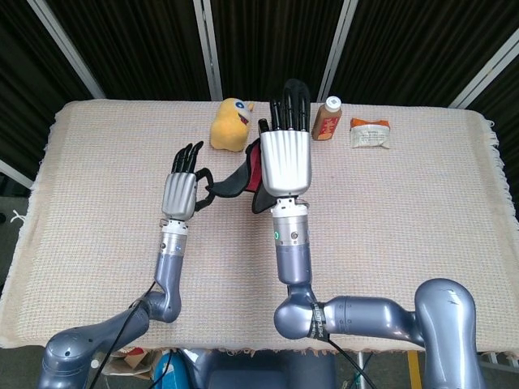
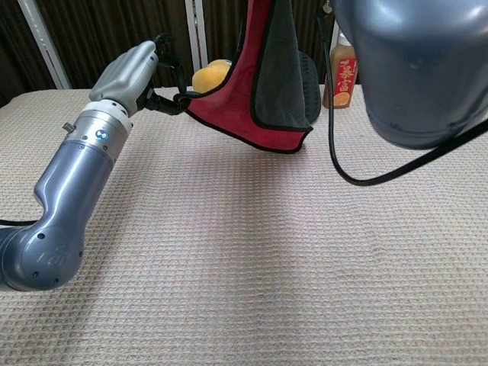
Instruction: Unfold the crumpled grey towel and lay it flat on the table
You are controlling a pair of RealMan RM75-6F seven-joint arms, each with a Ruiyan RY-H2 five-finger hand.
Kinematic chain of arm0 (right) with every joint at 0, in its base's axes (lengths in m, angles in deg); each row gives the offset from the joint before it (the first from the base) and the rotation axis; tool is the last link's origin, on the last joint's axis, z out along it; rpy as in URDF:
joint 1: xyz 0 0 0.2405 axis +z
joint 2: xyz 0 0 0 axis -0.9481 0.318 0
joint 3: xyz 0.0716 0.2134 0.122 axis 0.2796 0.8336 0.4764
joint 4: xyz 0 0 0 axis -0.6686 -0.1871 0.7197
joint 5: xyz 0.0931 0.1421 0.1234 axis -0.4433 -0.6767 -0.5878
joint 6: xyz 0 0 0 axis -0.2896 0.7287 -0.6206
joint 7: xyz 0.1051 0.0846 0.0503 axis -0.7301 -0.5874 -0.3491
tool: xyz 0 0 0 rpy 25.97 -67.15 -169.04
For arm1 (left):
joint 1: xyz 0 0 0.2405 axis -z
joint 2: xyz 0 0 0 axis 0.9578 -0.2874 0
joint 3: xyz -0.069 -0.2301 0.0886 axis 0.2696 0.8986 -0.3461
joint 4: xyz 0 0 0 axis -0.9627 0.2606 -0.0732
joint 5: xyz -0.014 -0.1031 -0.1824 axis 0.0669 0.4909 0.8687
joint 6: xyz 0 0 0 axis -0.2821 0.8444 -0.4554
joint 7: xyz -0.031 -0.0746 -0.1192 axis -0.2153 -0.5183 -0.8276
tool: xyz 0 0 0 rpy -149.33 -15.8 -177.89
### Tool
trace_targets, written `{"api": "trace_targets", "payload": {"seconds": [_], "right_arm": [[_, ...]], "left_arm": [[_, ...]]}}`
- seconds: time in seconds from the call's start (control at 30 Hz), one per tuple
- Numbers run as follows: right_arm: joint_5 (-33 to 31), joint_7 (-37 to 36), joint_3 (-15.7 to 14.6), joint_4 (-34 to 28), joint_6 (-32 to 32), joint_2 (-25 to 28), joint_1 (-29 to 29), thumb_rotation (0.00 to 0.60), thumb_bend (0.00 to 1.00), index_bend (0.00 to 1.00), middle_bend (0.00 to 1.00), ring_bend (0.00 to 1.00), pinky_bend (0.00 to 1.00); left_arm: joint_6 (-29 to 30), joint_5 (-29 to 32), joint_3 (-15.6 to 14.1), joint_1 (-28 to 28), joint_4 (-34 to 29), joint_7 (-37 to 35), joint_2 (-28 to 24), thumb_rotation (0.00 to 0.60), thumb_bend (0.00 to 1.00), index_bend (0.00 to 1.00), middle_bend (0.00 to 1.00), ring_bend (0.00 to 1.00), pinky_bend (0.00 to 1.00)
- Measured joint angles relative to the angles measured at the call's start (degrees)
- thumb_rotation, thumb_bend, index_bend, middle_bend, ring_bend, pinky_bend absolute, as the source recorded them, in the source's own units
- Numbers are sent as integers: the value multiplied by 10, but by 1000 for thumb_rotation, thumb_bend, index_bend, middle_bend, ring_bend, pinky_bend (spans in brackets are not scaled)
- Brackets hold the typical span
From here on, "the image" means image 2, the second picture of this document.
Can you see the black rubber slipper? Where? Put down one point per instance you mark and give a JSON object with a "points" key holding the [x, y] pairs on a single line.
{"points": [[310, 87]]}

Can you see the grey and red cloth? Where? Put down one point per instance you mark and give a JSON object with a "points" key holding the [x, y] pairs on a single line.
{"points": [[244, 95]]}

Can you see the dark pleated curtain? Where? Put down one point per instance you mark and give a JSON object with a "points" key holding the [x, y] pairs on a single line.
{"points": [[95, 30]]}

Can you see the pink woven tablecloth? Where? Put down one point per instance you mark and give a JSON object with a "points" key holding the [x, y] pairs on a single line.
{"points": [[228, 248]]}

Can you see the yellow plush toy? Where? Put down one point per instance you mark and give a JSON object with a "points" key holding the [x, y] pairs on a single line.
{"points": [[207, 78]]}

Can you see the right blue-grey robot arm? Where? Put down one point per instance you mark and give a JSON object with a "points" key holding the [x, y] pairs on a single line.
{"points": [[411, 76]]}

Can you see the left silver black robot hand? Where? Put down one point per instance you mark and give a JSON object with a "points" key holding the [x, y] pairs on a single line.
{"points": [[126, 72]]}

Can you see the brown juice bottle white cap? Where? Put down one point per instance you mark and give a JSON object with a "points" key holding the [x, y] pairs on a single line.
{"points": [[343, 87]]}

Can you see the white metal frame post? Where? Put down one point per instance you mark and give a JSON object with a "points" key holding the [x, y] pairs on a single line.
{"points": [[195, 34], [43, 45]]}

